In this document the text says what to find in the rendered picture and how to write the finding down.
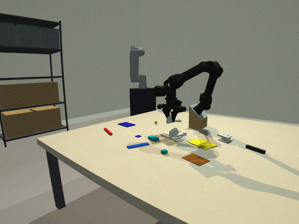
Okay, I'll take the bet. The small teal block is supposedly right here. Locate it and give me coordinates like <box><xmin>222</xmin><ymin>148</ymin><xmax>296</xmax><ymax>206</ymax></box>
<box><xmin>161</xmin><ymin>149</ymin><xmax>168</xmax><ymax>154</ymax></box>

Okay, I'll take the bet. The teal rectangular block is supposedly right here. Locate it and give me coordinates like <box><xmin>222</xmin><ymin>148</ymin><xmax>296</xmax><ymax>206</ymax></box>
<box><xmin>148</xmin><ymin>135</ymin><xmax>159</xmax><ymax>141</ymax></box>

